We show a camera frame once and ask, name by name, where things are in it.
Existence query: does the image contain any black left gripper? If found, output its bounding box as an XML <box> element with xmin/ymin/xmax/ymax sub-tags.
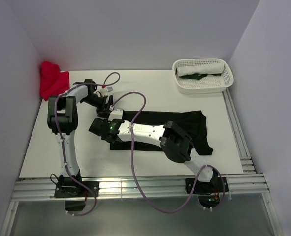
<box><xmin>82</xmin><ymin>95</ymin><xmax>114</xmax><ymax>120</ymax></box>

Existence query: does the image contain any black t shirt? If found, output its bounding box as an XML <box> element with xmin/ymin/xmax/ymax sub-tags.
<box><xmin>110</xmin><ymin>111</ymin><xmax>213</xmax><ymax>156</ymax></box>

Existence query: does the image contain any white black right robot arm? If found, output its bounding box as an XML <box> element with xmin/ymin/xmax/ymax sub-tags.
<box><xmin>89</xmin><ymin>118</ymin><xmax>218</xmax><ymax>192</ymax></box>

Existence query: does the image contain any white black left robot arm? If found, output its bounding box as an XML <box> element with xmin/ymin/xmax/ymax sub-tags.
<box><xmin>47</xmin><ymin>79</ymin><xmax>114</xmax><ymax>196</ymax></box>

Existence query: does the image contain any red t shirt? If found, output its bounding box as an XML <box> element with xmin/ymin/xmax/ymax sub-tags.
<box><xmin>40</xmin><ymin>61</ymin><xmax>70</xmax><ymax>101</ymax></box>

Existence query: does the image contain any dark green rolled t shirt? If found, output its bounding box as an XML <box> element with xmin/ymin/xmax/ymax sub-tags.
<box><xmin>179</xmin><ymin>73</ymin><xmax>222</xmax><ymax>80</ymax></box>

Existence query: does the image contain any white perforated plastic basket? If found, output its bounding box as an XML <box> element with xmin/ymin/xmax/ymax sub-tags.
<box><xmin>172</xmin><ymin>58</ymin><xmax>234</xmax><ymax>94</ymax></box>

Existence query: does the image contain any rolled white t shirt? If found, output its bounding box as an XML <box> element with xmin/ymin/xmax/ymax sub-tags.
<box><xmin>176</xmin><ymin>62</ymin><xmax>224</xmax><ymax>77</ymax></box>

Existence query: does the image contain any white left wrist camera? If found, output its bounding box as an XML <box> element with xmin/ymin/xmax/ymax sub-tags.
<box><xmin>100</xmin><ymin>86</ymin><xmax>113</xmax><ymax>95</ymax></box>

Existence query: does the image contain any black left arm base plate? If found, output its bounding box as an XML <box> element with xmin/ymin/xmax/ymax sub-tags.
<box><xmin>54</xmin><ymin>175</ymin><xmax>99</xmax><ymax>198</ymax></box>

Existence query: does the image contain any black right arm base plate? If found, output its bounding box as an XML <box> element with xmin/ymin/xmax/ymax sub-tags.
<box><xmin>193</xmin><ymin>176</ymin><xmax>229</xmax><ymax>195</ymax></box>

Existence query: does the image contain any aluminium frame rail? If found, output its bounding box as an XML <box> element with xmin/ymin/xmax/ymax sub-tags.
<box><xmin>1</xmin><ymin>90</ymin><xmax>284</xmax><ymax>236</ymax></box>

